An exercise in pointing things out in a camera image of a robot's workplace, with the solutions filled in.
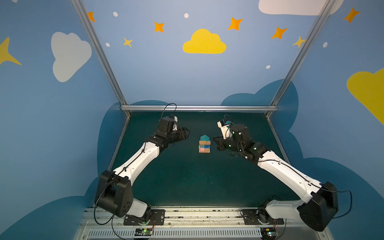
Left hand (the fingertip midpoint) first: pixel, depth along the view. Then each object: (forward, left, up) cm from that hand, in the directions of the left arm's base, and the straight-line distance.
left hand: (188, 132), depth 83 cm
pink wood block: (+1, -9, -19) cm, 21 cm away
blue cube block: (+2, -12, -18) cm, 22 cm away
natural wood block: (0, -11, -20) cm, 23 cm away
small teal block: (+2, -9, -18) cm, 20 cm away
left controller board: (-45, +21, -21) cm, 53 cm away
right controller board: (-44, -40, -21) cm, 63 cm away
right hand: (-5, -14, +3) cm, 15 cm away
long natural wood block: (+2, -10, -13) cm, 17 cm away
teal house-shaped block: (+4, -10, -10) cm, 15 cm away
